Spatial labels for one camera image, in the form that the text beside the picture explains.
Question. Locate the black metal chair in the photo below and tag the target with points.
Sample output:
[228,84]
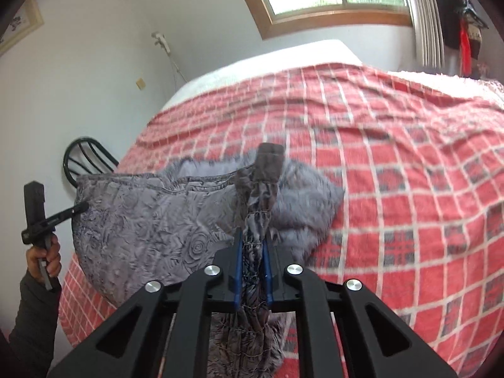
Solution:
[65,163]

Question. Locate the white bed sheet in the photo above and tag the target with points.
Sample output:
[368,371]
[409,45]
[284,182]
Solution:
[256,67]

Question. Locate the red plaid blanket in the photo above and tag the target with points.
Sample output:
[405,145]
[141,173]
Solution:
[393,185]

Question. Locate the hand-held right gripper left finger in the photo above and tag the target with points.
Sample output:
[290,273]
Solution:
[238,267]

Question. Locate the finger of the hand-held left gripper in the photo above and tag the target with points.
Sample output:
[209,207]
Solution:
[67,212]

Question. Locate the person's left forearm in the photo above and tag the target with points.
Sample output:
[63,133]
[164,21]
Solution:
[35,323]

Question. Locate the white wall device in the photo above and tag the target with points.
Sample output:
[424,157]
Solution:
[161,41]

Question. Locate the wooden framed window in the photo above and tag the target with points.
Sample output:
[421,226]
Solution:
[334,17]

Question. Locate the wooden picture frame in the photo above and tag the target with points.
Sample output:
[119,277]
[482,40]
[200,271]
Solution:
[19,23]

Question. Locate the person's left hand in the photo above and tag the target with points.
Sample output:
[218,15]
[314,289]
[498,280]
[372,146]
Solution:
[53,260]

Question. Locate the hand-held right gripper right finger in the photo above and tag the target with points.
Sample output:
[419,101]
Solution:
[267,271]

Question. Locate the red hanging cloth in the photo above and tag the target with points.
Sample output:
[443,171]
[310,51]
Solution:
[464,51]

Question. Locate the grey quilted floral jacket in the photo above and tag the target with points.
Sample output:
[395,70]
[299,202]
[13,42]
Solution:
[157,224]

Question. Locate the black hanging garment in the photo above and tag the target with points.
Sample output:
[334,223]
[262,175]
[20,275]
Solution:
[449,15]

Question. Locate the white pleated curtain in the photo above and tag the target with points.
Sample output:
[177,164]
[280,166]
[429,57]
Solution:
[427,27]

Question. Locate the pink toy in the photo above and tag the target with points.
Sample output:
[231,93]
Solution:
[481,70]

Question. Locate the beige wall outlet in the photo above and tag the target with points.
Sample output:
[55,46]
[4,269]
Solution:
[140,83]

